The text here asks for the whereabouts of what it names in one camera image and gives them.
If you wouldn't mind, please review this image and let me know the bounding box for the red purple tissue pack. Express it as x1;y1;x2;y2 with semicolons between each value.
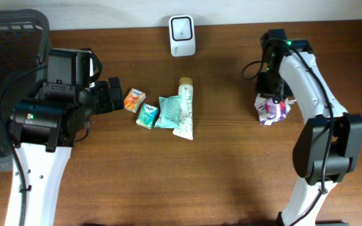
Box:
255;94;296;126

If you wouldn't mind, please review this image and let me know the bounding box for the left black camera cable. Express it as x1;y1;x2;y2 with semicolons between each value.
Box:
0;64;48;226

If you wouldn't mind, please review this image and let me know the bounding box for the right black camera cable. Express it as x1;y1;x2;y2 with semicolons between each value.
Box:
241;60;265;81

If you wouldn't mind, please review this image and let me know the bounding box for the black camera cable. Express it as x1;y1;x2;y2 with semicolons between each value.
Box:
0;64;48;226
241;60;265;81

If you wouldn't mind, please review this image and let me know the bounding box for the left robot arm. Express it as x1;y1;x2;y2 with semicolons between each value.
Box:
5;48;124;225

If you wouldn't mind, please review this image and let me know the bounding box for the teal wet wipes pack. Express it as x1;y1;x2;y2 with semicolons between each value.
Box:
154;95;182;129

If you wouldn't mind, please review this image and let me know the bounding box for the dark grey plastic basket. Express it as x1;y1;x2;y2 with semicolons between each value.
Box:
0;9;51;172

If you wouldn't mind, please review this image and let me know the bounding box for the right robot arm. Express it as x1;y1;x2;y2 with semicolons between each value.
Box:
255;29;362;225

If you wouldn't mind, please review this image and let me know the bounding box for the small teal tissue pack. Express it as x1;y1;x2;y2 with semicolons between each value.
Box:
136;104;158;129

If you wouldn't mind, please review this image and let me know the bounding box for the white floral cream tube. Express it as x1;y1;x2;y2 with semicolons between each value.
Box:
173;77;194;140

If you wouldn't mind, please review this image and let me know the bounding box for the white barcode scanner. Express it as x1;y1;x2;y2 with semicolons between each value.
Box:
168;15;196;57

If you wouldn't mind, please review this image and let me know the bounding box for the small orange tissue pack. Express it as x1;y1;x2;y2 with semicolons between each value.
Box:
124;88;146;113

